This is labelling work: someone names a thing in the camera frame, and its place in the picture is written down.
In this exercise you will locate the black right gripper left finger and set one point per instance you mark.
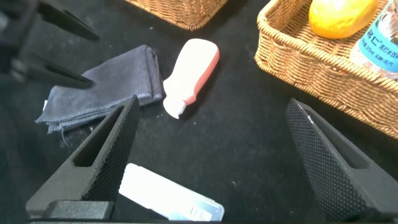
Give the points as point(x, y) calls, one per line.
point(105, 174)

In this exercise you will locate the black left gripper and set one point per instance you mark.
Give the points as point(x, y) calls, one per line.
point(15, 28)

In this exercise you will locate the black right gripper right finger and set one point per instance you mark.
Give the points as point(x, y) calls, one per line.
point(335, 180)

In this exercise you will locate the pink lotion bottle white cap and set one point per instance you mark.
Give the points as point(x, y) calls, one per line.
point(192, 65)

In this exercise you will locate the clear water bottle blue cap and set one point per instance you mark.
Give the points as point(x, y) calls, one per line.
point(379, 46)

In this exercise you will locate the yellow pear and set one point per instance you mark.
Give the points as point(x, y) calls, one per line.
point(339, 18)

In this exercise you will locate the wicker basket with food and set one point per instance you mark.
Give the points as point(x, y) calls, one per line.
point(311, 71)

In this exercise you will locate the wicker basket with household items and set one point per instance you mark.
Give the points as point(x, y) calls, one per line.
point(186, 12)

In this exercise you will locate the clear plastic case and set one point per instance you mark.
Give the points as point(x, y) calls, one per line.
point(161, 193)

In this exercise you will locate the grey folded towel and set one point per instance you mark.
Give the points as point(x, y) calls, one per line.
point(124, 74)

